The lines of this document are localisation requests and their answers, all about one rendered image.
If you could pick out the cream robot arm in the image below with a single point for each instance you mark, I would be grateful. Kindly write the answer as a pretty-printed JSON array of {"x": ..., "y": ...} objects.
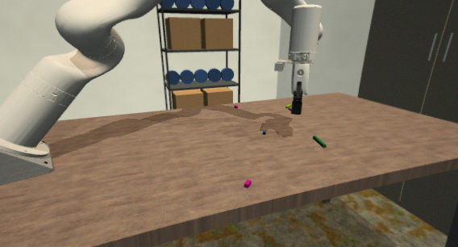
[{"x": 41, "y": 98}]

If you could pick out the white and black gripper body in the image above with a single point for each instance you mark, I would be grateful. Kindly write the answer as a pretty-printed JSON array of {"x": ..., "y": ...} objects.
[{"x": 301, "y": 71}]

